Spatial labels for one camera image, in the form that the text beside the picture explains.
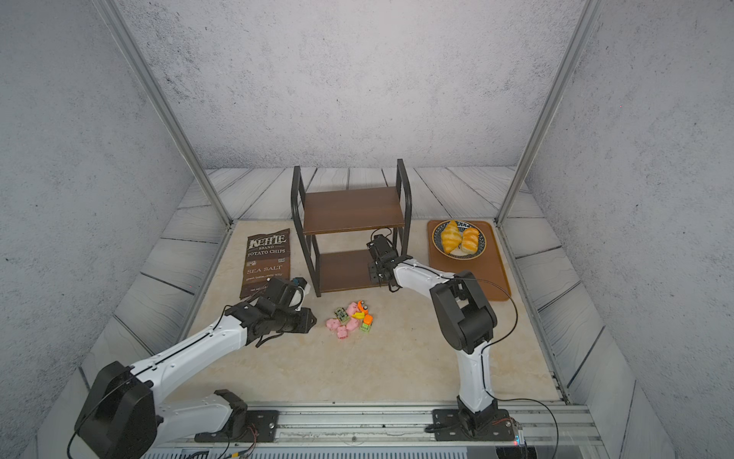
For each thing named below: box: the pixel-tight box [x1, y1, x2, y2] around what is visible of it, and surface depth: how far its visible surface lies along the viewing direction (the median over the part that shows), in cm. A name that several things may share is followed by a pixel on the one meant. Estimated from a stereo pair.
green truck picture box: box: [334, 306, 350, 325], surface depth 93 cm
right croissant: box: [460, 226, 480, 256], surface depth 110 cm
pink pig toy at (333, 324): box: [325, 317, 341, 332], surface depth 92 cm
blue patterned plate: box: [431, 219, 488, 262], surface depth 113 cm
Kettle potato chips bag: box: [239, 227, 291, 300], surface depth 109 cm
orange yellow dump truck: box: [351, 300, 373, 326], surface depth 95 cm
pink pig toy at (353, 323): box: [345, 317, 361, 330], surface depth 91 cm
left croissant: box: [441, 219, 462, 254], surface depth 110 cm
